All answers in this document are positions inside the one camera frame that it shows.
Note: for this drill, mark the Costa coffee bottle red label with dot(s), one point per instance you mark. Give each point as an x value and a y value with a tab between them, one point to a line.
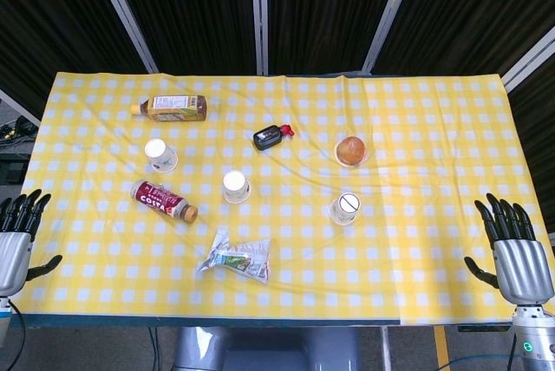
160	199

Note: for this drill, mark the yellow white checkered tablecloth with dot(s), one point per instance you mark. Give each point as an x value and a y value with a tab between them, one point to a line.
303	258

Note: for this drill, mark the white paper cup lined bottom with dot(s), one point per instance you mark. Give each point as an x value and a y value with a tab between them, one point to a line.
344	210

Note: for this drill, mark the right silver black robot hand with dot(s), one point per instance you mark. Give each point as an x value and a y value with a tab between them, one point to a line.
522	267

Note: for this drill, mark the grey robot torso base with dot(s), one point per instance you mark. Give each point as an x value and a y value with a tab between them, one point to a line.
264	349

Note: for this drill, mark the white table leg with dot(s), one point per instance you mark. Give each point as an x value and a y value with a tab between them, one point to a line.
385	349

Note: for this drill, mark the small black bottle red cap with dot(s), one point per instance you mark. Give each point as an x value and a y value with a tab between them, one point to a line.
269	137

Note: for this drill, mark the crumpled silver snack packet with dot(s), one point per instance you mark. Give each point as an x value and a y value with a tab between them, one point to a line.
238	258

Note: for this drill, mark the tea bottle yellow label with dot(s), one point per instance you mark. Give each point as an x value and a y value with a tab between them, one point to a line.
173	108

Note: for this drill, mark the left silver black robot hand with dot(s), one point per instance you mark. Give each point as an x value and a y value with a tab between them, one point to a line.
15	254

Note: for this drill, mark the white paper cup blue print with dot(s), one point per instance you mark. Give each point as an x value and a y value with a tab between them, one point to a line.
162	158

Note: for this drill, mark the silver partition post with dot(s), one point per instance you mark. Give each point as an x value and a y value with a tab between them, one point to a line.
388	15
19	106
526	61
259	15
123	13

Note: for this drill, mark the black pleated curtain panel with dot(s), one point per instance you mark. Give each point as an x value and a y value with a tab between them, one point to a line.
537	137
186	11
43	20
468	11
329	11

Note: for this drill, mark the yellow floor tape strip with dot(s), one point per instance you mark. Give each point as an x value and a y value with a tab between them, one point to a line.
442	349

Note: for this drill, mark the orange bun in plastic wrap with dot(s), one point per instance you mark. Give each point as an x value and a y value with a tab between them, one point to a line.
352	151

